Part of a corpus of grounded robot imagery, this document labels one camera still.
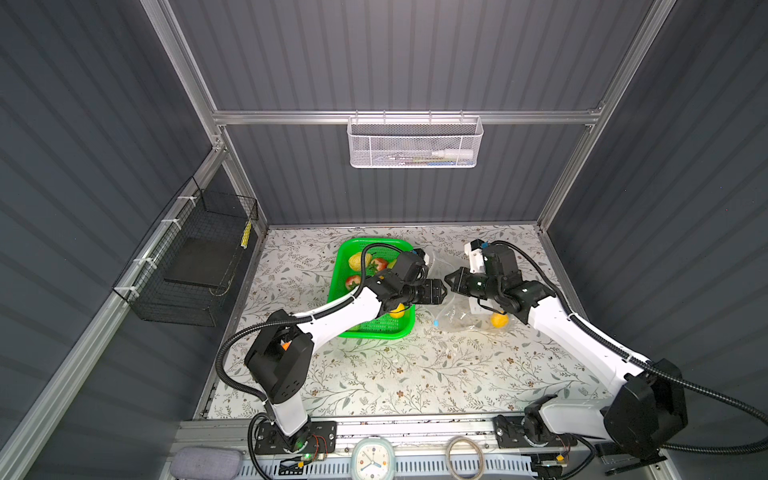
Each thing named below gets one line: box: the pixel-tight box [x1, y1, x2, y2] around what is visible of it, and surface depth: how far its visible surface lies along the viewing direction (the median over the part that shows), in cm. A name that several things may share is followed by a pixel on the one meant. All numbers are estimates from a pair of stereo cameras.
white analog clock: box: [351, 438, 396, 480], surface depth 70 cm
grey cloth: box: [170, 446, 243, 480], surface depth 69 cm
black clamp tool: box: [604, 453, 668, 476], surface depth 71 cm
